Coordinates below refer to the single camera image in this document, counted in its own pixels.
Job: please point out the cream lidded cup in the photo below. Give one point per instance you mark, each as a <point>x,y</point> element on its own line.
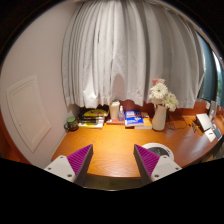
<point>114,111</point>

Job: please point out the clear spray bottle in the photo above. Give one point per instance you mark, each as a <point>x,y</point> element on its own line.
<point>121,115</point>

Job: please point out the white and grey mouse pad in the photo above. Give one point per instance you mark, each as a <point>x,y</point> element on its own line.
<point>156,145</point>

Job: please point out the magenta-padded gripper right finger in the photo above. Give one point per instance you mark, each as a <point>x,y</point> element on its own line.
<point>165,166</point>

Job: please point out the thin black book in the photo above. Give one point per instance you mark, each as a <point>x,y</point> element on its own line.
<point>91,118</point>

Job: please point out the dark mug with green inside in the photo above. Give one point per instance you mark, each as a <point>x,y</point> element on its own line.
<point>72,124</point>

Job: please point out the dark book with yellow print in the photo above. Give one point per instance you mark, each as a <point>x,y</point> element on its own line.
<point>91,121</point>

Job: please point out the white pleated curtain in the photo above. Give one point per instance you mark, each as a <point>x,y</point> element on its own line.
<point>133,50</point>

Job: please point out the orange and white book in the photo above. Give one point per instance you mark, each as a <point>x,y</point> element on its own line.
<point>147,122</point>

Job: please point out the red flat notebook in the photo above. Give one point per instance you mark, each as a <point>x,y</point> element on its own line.
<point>115,122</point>

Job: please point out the yellow and black book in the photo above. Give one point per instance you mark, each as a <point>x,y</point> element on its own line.
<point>95,113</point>

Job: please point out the white ceramic vase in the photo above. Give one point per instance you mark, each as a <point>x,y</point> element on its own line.
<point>159,118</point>

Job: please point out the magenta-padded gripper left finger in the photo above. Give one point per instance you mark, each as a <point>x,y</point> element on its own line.
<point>64,167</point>

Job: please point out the dark grey computer mouse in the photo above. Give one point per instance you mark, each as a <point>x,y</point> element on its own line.
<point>160,151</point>

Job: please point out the white flower bouquet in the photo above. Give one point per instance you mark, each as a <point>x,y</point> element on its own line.
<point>163,95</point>

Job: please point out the white flat device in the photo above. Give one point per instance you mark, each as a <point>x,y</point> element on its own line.
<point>203,122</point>

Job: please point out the blue covered book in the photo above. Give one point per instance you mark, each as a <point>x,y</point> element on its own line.
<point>133,118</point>

